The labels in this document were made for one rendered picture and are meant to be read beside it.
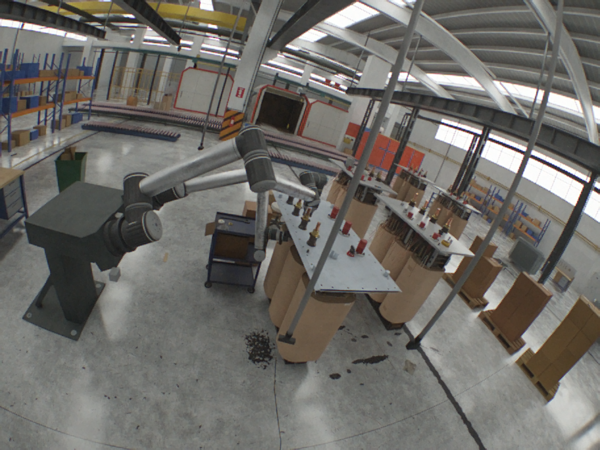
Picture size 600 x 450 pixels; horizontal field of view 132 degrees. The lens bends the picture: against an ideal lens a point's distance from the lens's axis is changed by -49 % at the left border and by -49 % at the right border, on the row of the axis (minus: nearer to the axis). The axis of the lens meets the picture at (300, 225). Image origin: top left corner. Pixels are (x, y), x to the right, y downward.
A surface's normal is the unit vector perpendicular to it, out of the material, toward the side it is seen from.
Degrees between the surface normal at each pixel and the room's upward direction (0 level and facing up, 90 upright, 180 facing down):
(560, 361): 90
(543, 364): 90
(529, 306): 90
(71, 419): 0
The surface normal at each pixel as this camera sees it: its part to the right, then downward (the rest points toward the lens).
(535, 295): -0.92, -0.15
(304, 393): 0.30, -0.86
